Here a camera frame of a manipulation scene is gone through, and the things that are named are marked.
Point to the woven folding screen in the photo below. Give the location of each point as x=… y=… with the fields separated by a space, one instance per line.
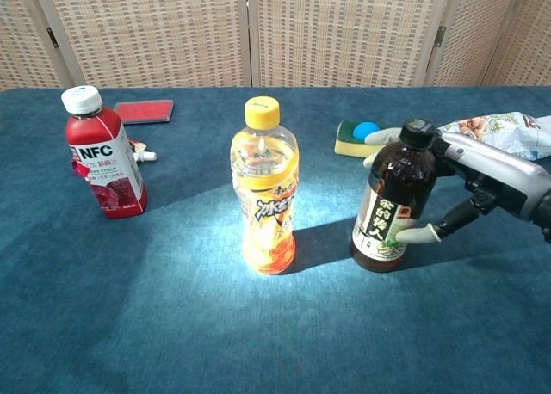
x=150 y=32

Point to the white snack bag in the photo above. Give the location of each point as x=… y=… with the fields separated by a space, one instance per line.
x=499 y=133

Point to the blue ball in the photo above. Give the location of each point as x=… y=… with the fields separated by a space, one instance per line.
x=363 y=131

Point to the dark brown tea bottle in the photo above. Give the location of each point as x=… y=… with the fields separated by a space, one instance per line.
x=396 y=187

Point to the red NFC juice bottle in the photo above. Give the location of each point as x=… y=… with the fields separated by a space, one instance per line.
x=109 y=166

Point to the red flat card case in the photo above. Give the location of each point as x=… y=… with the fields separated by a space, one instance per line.
x=144 y=111

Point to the blue tablecloth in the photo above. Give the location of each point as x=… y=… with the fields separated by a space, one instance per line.
x=193 y=325

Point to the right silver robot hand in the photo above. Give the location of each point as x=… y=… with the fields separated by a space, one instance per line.
x=495 y=170

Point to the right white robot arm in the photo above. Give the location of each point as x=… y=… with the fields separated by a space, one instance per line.
x=546 y=222

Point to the yellow green sponge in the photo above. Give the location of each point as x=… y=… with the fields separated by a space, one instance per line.
x=346 y=146

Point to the orange iced tea bottle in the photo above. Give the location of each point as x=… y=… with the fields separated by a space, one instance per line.
x=264 y=196

